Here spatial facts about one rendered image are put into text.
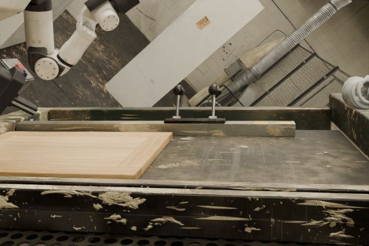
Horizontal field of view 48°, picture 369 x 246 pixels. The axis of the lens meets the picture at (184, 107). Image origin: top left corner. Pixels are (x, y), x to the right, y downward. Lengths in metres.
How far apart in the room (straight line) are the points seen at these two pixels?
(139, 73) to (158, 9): 4.44
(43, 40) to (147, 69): 3.62
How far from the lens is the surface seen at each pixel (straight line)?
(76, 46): 1.43
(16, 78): 0.86
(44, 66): 1.44
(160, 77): 5.00
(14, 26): 3.75
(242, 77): 6.76
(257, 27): 9.37
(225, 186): 0.66
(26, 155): 1.18
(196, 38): 4.90
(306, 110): 1.57
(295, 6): 9.47
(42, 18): 1.43
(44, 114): 1.73
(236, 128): 1.32
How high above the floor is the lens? 1.70
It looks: 13 degrees down
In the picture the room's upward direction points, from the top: 50 degrees clockwise
